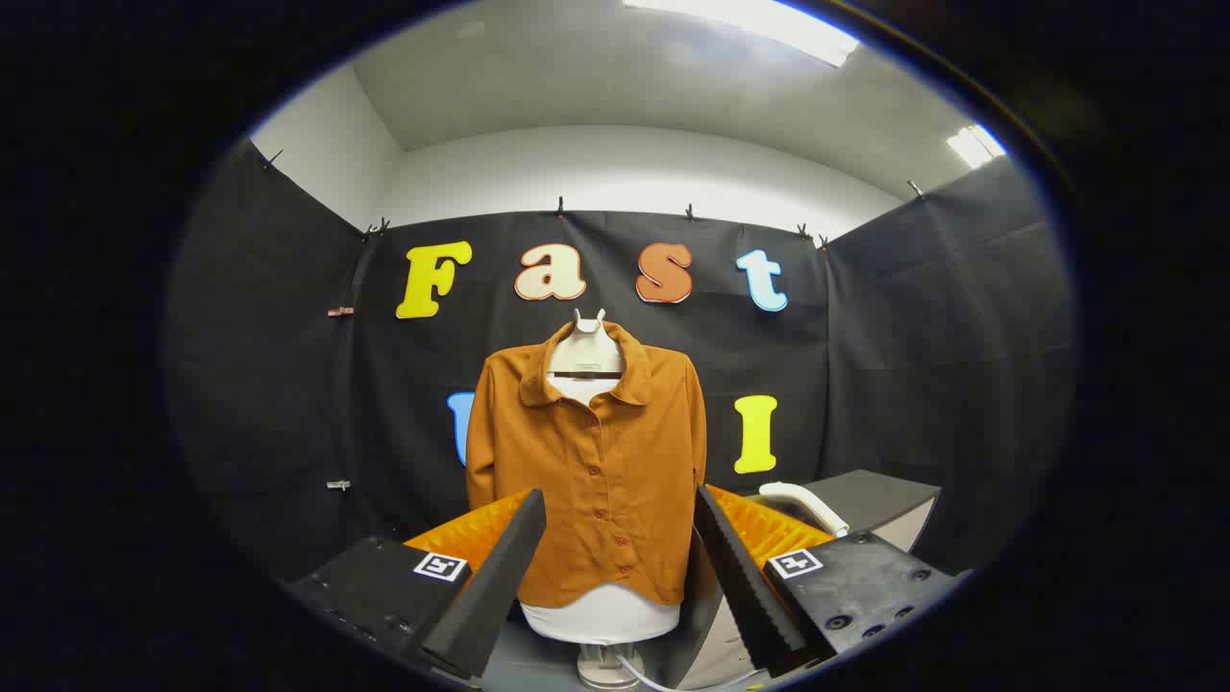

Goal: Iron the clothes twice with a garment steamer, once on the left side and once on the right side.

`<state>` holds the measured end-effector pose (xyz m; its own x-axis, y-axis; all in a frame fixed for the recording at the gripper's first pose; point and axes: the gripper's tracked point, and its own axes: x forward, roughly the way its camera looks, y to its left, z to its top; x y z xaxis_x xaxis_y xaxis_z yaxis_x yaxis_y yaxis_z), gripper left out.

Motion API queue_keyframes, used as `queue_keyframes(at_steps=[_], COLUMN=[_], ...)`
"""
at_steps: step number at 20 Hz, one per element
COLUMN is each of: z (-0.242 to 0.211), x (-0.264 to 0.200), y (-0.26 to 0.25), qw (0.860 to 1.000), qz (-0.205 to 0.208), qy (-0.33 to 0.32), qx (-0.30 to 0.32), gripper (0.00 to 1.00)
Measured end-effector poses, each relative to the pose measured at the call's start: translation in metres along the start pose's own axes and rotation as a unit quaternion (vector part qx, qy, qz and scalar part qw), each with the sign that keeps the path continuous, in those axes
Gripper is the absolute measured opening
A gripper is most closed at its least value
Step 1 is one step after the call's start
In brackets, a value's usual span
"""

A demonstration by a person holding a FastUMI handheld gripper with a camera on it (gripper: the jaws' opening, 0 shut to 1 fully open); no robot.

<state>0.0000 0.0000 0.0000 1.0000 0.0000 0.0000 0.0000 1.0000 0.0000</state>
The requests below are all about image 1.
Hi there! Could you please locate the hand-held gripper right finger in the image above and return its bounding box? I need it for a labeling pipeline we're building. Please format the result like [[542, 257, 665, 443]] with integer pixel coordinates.
[[694, 483, 972, 679]]

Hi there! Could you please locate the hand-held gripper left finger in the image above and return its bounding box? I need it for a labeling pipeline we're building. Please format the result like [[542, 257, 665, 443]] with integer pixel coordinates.
[[283, 488, 547, 681]]

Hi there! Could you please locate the orange-brown button shirt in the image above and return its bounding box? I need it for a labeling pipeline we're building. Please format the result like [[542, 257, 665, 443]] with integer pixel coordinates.
[[465, 320, 708, 609]]

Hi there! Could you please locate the mannequin stand base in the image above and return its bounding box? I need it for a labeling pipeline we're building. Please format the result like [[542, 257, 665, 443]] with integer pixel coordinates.
[[577, 642, 647, 689]]

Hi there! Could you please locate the white mannequin torso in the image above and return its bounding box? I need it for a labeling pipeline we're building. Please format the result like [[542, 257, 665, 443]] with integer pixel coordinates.
[[519, 309, 681, 645]]

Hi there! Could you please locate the black backdrop cloth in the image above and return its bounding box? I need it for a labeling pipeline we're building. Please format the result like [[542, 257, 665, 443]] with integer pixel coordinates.
[[163, 139, 1075, 587]]

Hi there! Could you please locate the small ceiling light panel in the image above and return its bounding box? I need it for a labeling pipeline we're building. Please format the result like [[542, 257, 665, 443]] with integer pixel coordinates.
[[947, 123, 1007, 170]]

